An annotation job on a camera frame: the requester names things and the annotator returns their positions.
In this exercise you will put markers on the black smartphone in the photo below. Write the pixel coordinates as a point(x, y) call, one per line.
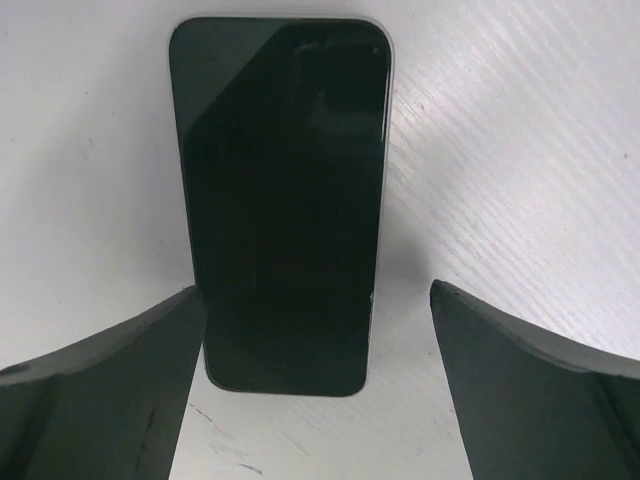
point(282, 126)

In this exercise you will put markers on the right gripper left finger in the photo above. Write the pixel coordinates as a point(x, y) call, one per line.
point(110, 406)

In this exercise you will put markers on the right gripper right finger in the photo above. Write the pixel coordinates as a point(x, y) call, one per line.
point(532, 404)

